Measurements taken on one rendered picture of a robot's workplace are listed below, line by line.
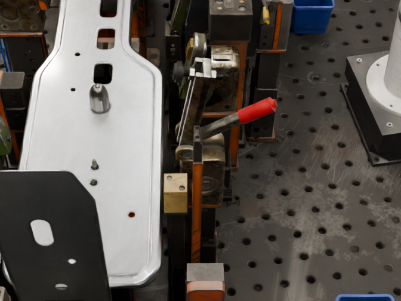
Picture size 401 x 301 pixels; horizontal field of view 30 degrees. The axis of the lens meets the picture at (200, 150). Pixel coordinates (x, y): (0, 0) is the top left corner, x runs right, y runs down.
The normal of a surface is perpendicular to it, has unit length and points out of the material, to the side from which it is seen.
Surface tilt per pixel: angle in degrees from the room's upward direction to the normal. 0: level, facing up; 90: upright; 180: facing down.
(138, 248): 0
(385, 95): 4
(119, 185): 0
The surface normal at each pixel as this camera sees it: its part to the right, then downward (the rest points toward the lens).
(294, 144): 0.02, -0.63
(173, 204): 0.02, 0.78
